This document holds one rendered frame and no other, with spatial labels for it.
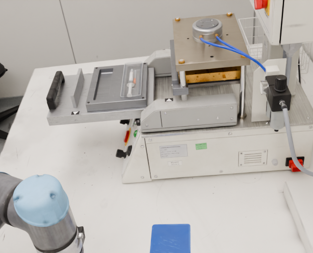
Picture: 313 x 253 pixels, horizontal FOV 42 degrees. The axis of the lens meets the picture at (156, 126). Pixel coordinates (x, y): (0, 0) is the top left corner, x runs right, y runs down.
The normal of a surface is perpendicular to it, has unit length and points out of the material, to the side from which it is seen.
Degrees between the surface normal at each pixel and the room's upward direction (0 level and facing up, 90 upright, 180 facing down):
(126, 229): 0
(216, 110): 90
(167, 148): 90
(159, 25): 90
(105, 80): 0
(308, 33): 90
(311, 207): 0
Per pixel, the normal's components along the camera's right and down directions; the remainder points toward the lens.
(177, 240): -0.11, -0.78
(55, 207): 0.79, 0.25
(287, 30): 0.00, 0.62
